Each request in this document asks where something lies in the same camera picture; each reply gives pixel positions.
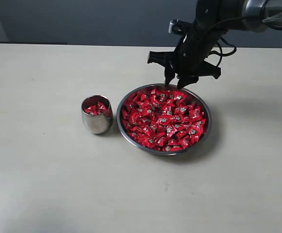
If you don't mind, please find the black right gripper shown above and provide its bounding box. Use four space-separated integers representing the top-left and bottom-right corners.
147 36 221 89

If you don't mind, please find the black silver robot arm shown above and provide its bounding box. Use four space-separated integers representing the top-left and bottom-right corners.
148 0 282 89

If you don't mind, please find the stainless steel bowl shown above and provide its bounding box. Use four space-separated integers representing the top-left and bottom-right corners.
116 83 213 156

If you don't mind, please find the stainless steel cup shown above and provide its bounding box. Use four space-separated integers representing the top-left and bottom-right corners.
81 95 113 134

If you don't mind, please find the red wrapped candy pile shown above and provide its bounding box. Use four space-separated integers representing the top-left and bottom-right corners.
120 87 207 152

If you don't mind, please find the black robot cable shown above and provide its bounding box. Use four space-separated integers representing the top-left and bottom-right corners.
203 17 248 67

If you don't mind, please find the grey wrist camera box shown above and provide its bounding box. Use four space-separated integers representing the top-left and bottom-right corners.
168 19 193 35

